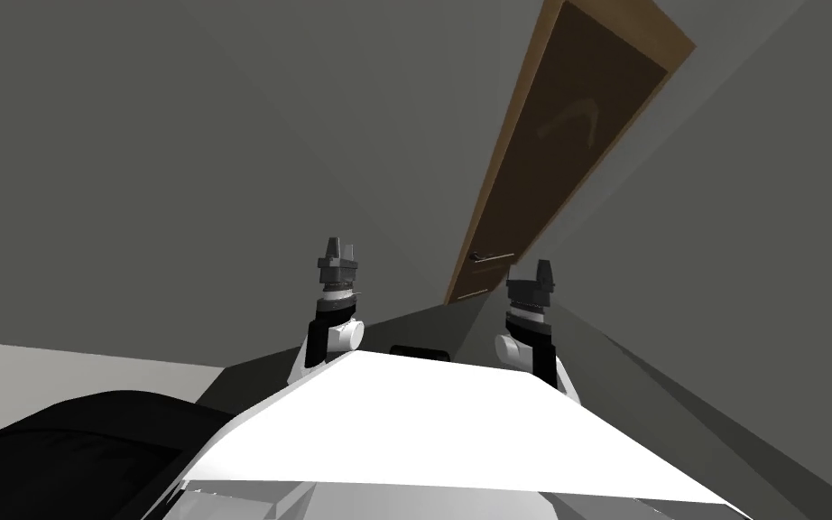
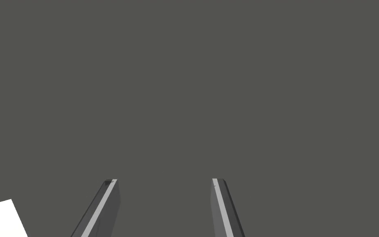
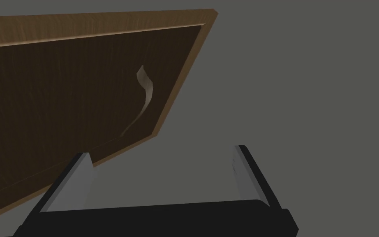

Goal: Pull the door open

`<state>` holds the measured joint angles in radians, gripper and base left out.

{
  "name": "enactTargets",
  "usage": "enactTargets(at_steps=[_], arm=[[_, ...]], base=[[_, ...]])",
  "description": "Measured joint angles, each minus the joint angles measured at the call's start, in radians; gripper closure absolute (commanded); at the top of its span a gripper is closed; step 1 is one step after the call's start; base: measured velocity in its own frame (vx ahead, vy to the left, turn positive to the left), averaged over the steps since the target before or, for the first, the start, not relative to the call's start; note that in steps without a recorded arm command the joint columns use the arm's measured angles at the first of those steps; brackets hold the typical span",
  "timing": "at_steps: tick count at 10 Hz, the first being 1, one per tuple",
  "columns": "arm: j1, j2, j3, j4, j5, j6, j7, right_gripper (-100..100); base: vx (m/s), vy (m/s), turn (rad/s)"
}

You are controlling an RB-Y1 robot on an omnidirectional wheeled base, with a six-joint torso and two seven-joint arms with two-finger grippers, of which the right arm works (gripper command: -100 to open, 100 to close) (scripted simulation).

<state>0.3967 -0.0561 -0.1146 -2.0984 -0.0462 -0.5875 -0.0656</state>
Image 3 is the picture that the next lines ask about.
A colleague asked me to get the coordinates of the brown wooden door leaf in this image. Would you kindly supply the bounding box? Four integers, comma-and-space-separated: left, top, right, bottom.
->
0, 23, 206, 202

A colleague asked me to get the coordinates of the curved grey door handle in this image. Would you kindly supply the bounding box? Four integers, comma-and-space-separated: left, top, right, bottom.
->
120, 65, 154, 137

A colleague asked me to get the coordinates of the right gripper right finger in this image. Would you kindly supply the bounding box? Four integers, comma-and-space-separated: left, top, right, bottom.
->
231, 144, 282, 210

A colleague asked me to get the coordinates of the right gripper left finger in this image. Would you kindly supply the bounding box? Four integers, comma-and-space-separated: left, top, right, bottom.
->
38, 152, 95, 213

